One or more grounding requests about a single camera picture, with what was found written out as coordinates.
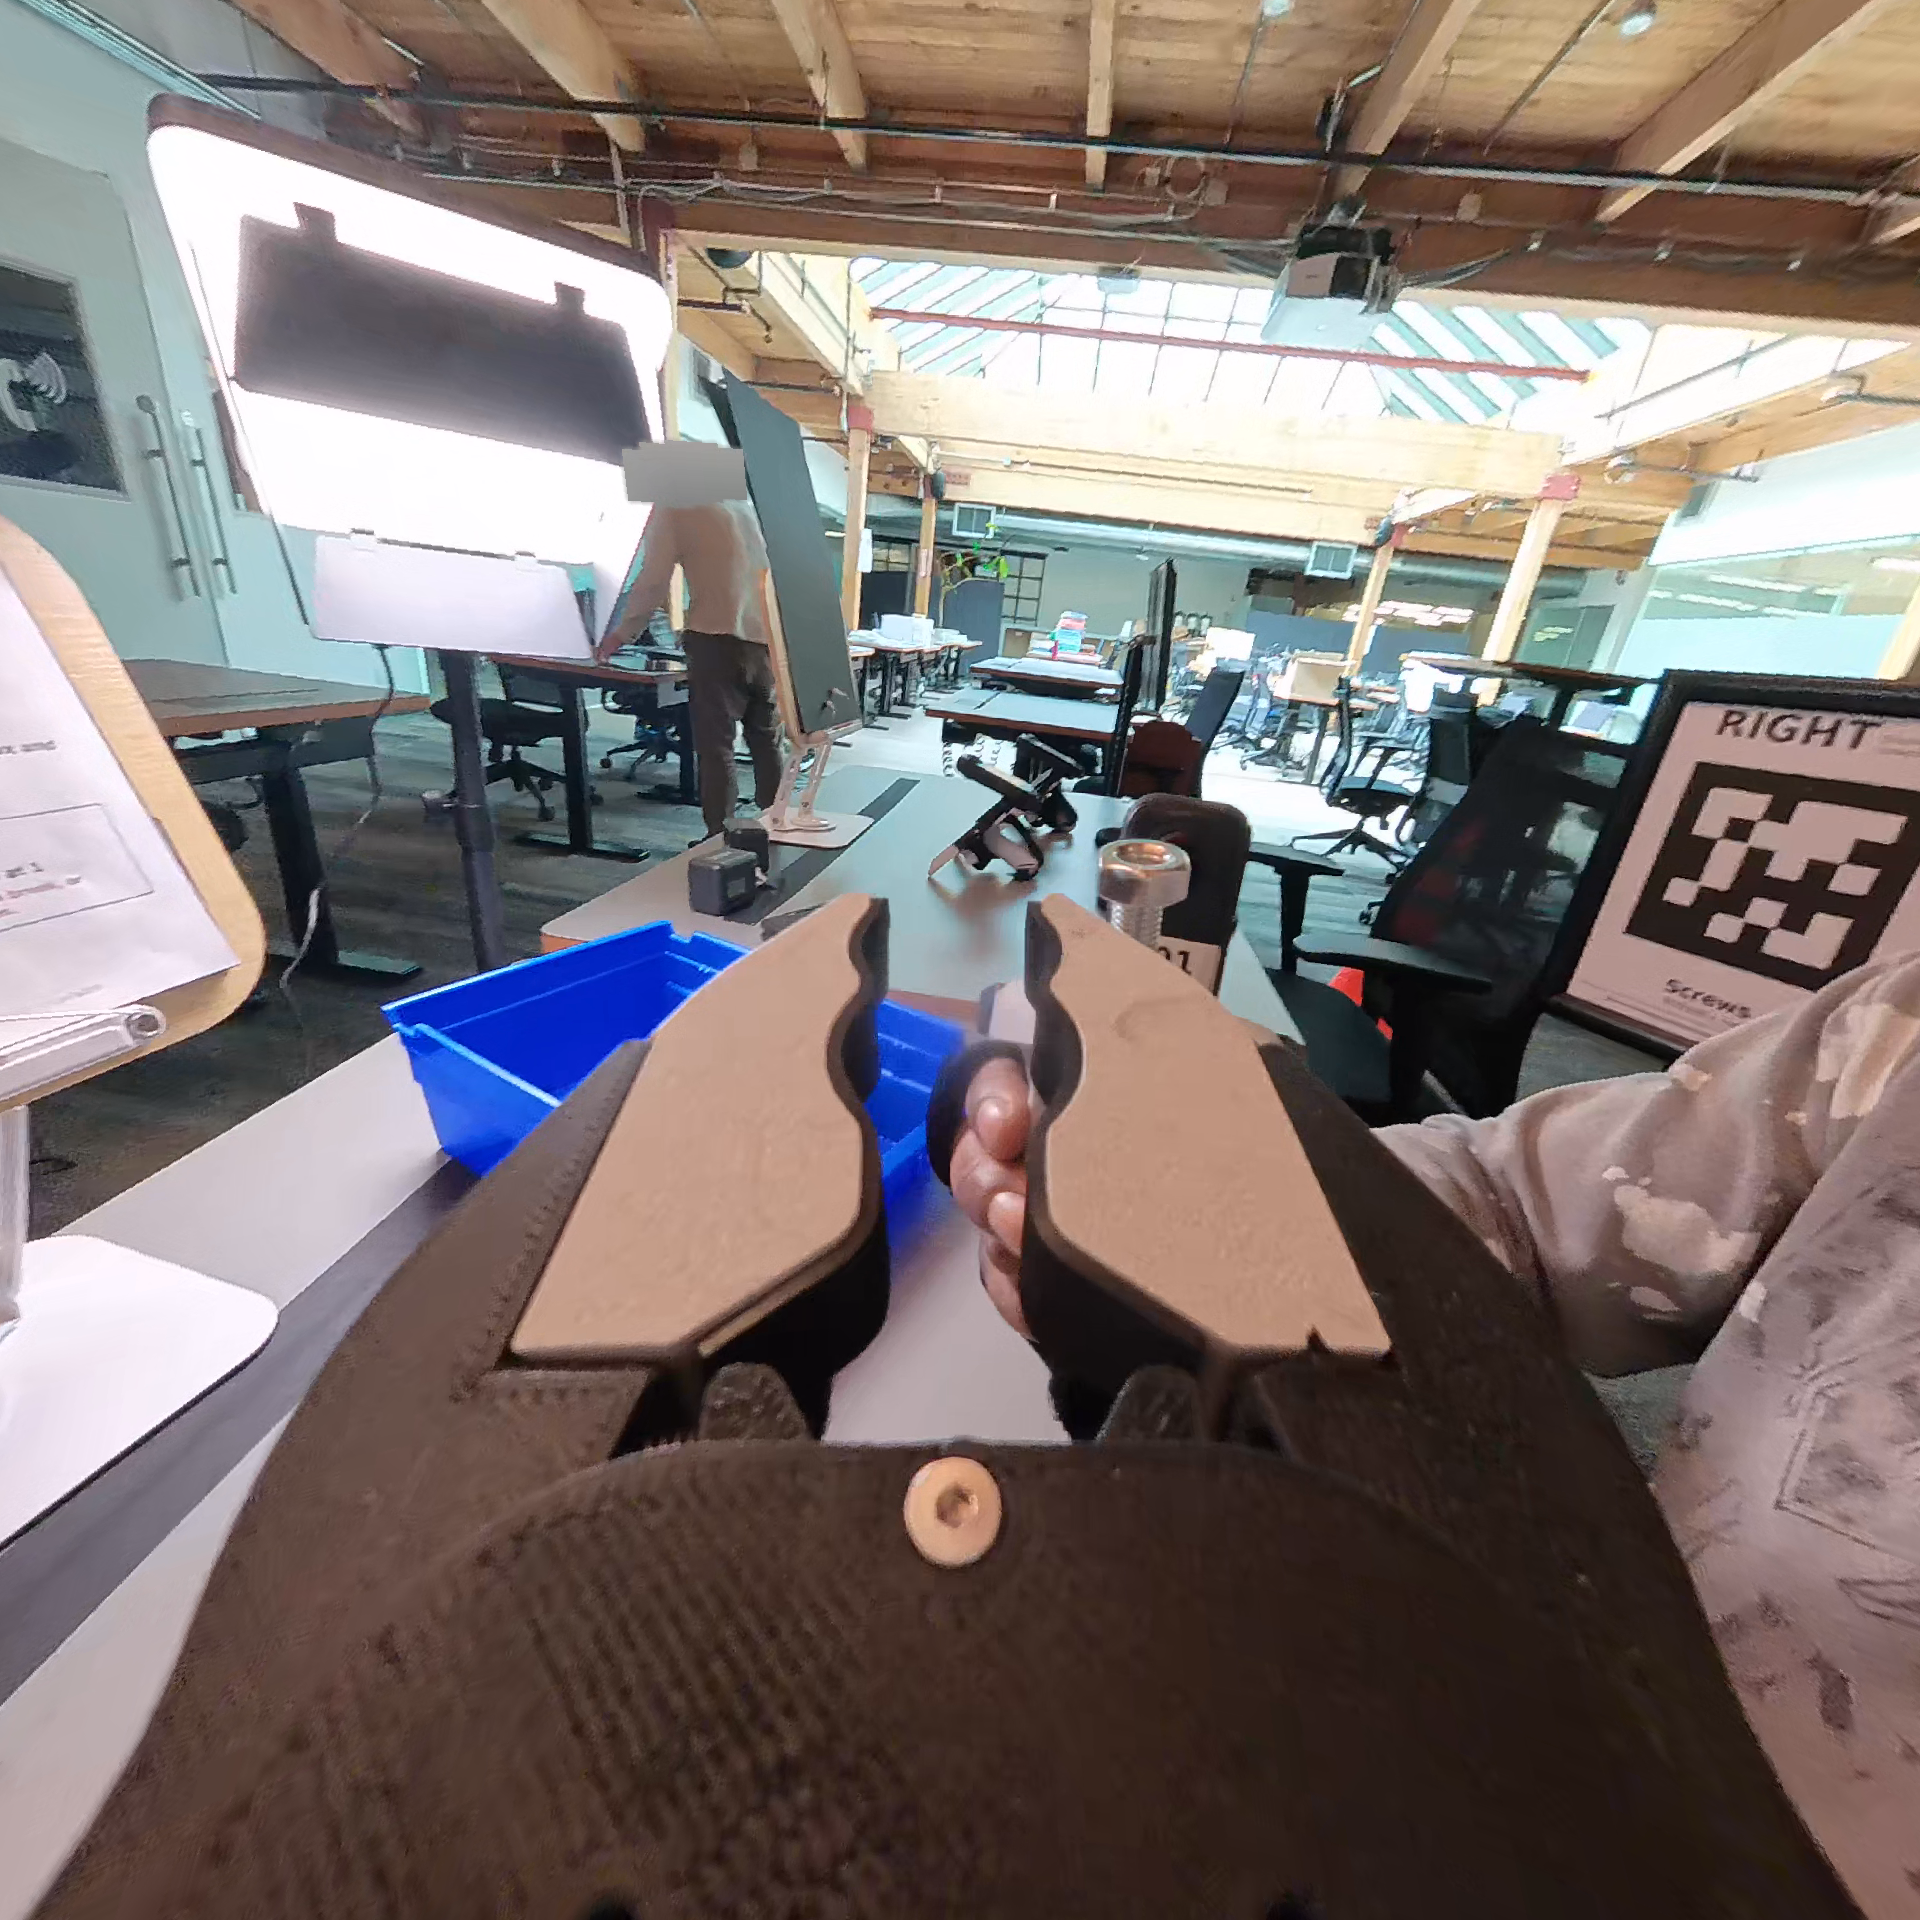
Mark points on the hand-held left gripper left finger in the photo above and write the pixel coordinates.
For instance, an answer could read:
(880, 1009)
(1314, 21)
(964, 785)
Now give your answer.
(705, 1184)

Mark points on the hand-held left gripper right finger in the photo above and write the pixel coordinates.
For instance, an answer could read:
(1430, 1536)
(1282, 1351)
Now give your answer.
(1201, 1184)

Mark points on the silver hex bolt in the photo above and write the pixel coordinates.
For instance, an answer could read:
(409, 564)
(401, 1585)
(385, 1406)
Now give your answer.
(1132, 912)

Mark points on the blue storage bin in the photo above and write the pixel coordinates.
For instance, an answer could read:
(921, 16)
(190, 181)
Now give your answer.
(511, 1035)

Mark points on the person's right forearm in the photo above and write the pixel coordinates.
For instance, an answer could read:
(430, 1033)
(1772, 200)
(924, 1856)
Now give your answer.
(1621, 1201)

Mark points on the person's right hand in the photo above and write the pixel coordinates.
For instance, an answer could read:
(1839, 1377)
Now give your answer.
(991, 1201)

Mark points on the orange cone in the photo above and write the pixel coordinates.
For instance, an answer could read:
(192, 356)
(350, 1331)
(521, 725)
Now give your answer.
(1358, 1003)

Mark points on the black folding holder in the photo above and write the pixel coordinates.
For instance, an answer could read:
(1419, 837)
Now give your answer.
(1005, 825)

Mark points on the black desk monitor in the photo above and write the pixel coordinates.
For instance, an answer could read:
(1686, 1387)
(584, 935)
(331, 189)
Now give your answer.
(1163, 631)

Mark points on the black office chair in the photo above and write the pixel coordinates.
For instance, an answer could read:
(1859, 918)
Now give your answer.
(1471, 884)

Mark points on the black cube device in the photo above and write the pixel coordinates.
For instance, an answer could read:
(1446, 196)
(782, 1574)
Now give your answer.
(720, 883)

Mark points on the green hanging plant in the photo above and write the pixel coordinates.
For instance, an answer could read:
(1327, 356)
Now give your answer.
(975, 562)

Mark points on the framed marker poster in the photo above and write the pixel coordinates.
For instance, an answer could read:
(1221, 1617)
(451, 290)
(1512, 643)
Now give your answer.
(1651, 931)

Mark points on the black light stand pole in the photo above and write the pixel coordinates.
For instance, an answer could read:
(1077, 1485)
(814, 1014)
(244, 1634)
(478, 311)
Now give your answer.
(472, 810)

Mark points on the office desk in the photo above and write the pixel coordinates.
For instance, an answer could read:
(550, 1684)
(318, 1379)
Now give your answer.
(600, 669)
(270, 690)

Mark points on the beige panel stand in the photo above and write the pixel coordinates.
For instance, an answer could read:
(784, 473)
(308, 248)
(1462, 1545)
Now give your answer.
(232, 938)

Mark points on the black panel wooden stand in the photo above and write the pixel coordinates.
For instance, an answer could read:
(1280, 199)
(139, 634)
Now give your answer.
(789, 540)

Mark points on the white stand base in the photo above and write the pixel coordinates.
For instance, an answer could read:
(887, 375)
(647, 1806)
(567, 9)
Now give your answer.
(135, 1334)

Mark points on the ceiling projector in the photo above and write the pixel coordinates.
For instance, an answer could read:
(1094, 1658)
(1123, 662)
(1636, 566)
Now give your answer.
(1329, 284)

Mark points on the printed instruction sheet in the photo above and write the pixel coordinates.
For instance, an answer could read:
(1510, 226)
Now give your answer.
(75, 841)

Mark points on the bright studio light panel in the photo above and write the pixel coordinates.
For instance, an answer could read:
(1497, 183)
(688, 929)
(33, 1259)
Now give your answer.
(451, 464)

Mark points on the grey phone sign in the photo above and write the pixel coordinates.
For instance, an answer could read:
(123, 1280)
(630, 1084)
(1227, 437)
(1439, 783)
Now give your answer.
(60, 390)

